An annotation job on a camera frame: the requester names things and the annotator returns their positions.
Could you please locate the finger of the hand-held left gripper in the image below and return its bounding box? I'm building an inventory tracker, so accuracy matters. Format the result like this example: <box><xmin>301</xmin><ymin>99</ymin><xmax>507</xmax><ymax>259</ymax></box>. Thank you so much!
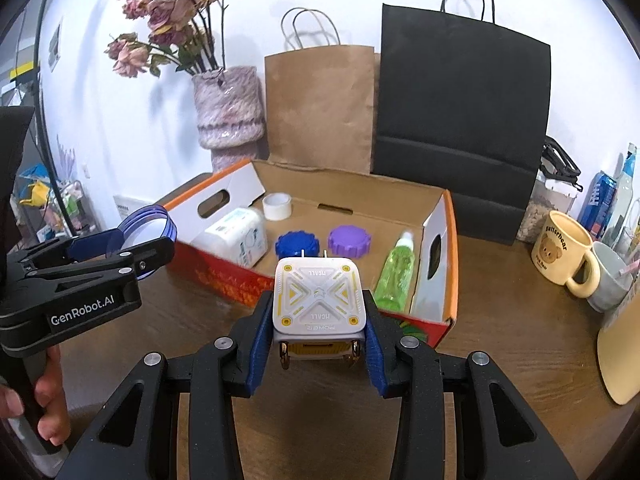
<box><xmin>7</xmin><ymin>229</ymin><xmax>123</xmax><ymax>283</ymax></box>
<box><xmin>25</xmin><ymin>236</ymin><xmax>177</xmax><ymax>295</ymax></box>

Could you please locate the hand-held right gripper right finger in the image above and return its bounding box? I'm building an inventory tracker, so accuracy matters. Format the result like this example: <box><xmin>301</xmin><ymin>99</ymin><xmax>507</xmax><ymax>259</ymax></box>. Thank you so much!
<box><xmin>362</xmin><ymin>290</ymin><xmax>581</xmax><ymax>480</ymax></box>

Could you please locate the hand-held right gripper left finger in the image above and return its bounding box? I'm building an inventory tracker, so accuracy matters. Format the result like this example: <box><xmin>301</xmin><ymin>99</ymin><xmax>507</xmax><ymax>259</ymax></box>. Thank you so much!
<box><xmin>55</xmin><ymin>290</ymin><xmax>276</xmax><ymax>480</ymax></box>

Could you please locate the translucent blue round lid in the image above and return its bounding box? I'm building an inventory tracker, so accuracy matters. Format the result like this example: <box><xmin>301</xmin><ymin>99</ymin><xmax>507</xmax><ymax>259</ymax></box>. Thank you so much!
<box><xmin>120</xmin><ymin>204</ymin><xmax>178</xmax><ymax>281</ymax></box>

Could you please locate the red cardboard box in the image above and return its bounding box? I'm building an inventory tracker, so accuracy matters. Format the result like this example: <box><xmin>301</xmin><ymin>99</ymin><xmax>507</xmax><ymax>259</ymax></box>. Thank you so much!
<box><xmin>162</xmin><ymin>158</ymin><xmax>460</xmax><ymax>351</ymax></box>

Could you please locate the green spray bottle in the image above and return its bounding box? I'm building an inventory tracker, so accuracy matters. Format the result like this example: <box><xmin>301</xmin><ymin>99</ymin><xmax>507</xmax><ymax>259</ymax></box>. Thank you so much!
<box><xmin>374</xmin><ymin>230</ymin><xmax>418</xmax><ymax>313</ymax></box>

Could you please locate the white cube charger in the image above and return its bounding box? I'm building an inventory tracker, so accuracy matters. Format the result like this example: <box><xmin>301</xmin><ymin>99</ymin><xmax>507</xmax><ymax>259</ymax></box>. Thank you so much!
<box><xmin>272</xmin><ymin>250</ymin><xmax>368</xmax><ymax>372</ymax></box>

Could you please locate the clear cotton swab container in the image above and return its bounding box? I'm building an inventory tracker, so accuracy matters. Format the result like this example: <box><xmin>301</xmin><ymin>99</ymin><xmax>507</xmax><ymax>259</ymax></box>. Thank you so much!
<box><xmin>192</xmin><ymin>207</ymin><xmax>268</xmax><ymax>267</ymax></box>

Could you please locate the blue ridged cap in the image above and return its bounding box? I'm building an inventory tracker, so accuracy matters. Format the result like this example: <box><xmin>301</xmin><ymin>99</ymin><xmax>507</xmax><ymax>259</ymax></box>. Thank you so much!
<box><xmin>275</xmin><ymin>230</ymin><xmax>321</xmax><ymax>261</ymax></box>

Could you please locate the purple ridged cap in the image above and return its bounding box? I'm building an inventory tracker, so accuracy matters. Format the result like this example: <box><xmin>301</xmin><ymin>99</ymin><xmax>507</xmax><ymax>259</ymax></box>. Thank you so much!
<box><xmin>328</xmin><ymin>225</ymin><xmax>372</xmax><ymax>258</ymax></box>

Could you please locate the person's left hand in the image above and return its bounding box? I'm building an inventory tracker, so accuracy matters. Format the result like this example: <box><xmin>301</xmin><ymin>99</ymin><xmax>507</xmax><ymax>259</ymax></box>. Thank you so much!
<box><xmin>0</xmin><ymin>346</ymin><xmax>72</xmax><ymax>447</ymax></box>

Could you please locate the black light stand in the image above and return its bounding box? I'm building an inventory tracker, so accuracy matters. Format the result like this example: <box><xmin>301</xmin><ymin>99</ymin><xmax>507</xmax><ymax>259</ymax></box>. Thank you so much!
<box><xmin>30</xmin><ymin>0</ymin><xmax>76</xmax><ymax>241</ymax></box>

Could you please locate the pink mottled vase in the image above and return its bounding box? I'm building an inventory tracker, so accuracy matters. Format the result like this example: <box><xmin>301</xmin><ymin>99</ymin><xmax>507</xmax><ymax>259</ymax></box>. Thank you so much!
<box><xmin>192</xmin><ymin>66</ymin><xmax>266</xmax><ymax>173</ymax></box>

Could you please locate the yellow bear mug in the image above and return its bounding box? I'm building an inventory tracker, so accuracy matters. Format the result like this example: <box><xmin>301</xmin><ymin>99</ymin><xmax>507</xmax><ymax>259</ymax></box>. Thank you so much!
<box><xmin>531</xmin><ymin>210</ymin><xmax>601</xmax><ymax>298</ymax></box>

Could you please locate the clear food container black lid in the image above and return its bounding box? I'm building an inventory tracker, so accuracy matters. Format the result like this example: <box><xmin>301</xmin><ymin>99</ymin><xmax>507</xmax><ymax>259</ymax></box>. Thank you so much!
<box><xmin>515</xmin><ymin>135</ymin><xmax>583</xmax><ymax>245</ymax></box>

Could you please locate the brown paper bag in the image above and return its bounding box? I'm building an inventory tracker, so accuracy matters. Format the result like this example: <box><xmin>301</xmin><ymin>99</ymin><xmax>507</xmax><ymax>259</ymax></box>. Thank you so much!
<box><xmin>264</xmin><ymin>7</ymin><xmax>377</xmax><ymax>176</ymax></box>

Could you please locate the dried rose bouquet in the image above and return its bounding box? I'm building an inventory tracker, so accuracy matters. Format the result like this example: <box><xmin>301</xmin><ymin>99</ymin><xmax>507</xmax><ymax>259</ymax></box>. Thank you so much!
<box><xmin>104</xmin><ymin>0</ymin><xmax>228</xmax><ymax>79</ymax></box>

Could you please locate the white cup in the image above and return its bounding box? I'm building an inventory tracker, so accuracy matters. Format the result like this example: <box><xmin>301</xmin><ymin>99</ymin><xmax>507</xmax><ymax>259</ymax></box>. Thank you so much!
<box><xmin>586</xmin><ymin>241</ymin><xmax>640</xmax><ymax>313</ymax></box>

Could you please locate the yellow thermos jug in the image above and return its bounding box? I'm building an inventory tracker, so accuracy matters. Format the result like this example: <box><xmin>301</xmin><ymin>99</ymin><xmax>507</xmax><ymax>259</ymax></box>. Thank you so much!
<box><xmin>596</xmin><ymin>295</ymin><xmax>640</xmax><ymax>406</ymax></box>

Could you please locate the black paper bag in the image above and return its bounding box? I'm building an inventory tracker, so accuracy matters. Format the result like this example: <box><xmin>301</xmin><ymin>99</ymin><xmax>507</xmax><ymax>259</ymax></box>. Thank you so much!
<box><xmin>372</xmin><ymin>0</ymin><xmax>553</xmax><ymax>247</ymax></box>

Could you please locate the blue drink can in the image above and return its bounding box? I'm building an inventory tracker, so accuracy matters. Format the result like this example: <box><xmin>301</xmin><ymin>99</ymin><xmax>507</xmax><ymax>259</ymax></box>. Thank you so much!
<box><xmin>577</xmin><ymin>171</ymin><xmax>620</xmax><ymax>241</ymax></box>

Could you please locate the clear glass bottle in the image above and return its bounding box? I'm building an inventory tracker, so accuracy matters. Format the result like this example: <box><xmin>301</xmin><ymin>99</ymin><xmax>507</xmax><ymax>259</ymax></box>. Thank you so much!
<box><xmin>602</xmin><ymin>142</ymin><xmax>640</xmax><ymax>248</ymax></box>

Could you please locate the wire storage rack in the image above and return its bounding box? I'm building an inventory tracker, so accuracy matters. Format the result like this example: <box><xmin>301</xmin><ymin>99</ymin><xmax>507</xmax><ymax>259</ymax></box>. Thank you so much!
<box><xmin>15</xmin><ymin>162</ymin><xmax>116</xmax><ymax>241</ymax></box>

